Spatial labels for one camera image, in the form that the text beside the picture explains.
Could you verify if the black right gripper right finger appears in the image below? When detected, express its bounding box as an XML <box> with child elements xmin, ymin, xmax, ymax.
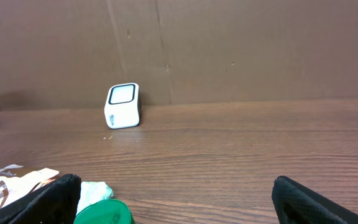
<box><xmin>272</xmin><ymin>176</ymin><xmax>358</xmax><ymax>224</ymax></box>

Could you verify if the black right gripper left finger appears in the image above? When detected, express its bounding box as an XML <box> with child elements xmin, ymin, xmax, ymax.
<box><xmin>0</xmin><ymin>174</ymin><xmax>81</xmax><ymax>224</ymax></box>

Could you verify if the teal snack pouch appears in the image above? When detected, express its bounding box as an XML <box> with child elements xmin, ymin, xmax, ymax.
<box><xmin>76</xmin><ymin>182</ymin><xmax>114</xmax><ymax>214</ymax></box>

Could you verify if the green lidded jar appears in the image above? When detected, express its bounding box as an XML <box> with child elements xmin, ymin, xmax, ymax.
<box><xmin>74</xmin><ymin>199</ymin><xmax>135</xmax><ymax>224</ymax></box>

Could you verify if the white snack bag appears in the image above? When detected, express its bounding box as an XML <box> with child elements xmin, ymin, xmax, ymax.
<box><xmin>0</xmin><ymin>164</ymin><xmax>59</xmax><ymax>209</ymax></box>

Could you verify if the white barcode scanner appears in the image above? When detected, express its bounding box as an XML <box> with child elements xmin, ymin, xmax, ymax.
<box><xmin>104</xmin><ymin>83</ymin><xmax>142</xmax><ymax>129</ymax></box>

